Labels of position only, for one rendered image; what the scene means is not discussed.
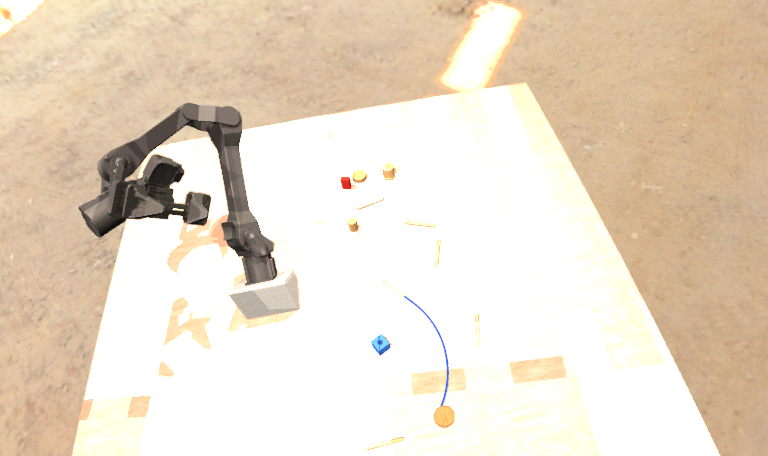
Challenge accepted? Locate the round wooden button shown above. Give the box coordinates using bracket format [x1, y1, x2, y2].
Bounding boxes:
[434, 406, 454, 427]

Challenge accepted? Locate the blue block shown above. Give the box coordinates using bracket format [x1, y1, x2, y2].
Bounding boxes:
[371, 334, 391, 356]

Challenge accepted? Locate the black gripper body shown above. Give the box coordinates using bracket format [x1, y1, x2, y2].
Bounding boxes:
[107, 179, 212, 224]

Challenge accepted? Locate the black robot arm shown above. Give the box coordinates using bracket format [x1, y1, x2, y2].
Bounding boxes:
[78, 102, 278, 286]

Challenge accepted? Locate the tan wooden disc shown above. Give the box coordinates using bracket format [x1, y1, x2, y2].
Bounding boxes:
[352, 170, 367, 183]

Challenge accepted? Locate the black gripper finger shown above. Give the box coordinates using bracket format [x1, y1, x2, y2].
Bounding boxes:
[187, 192, 209, 225]
[122, 183, 165, 220]

